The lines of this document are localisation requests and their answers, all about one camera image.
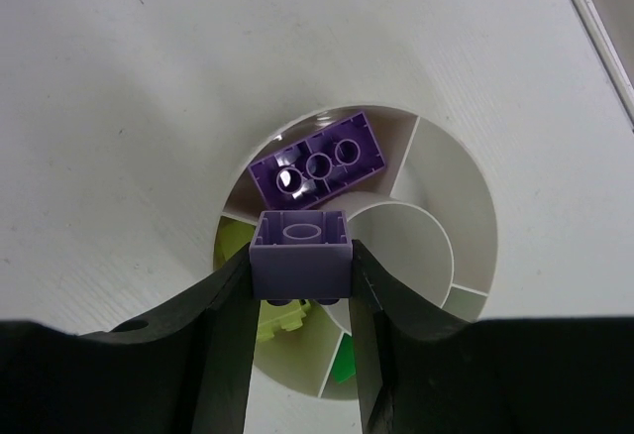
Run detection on aluminium rail right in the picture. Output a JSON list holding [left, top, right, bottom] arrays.
[[571, 0, 633, 128]]

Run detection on dark green lego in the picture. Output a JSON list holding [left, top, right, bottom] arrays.
[[331, 334, 356, 383]]

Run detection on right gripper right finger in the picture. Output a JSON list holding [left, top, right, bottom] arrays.
[[349, 241, 633, 433]]

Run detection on lime lego brick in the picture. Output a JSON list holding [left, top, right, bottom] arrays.
[[213, 216, 311, 342]]

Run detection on white round divided container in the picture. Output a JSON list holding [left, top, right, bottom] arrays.
[[220, 105, 498, 400]]

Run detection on purple lego brick top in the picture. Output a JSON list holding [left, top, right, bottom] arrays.
[[249, 210, 353, 303]]

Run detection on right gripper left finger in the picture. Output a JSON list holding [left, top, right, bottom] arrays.
[[1, 249, 260, 433]]

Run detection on purple lego plate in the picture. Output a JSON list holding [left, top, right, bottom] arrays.
[[248, 112, 386, 210]]

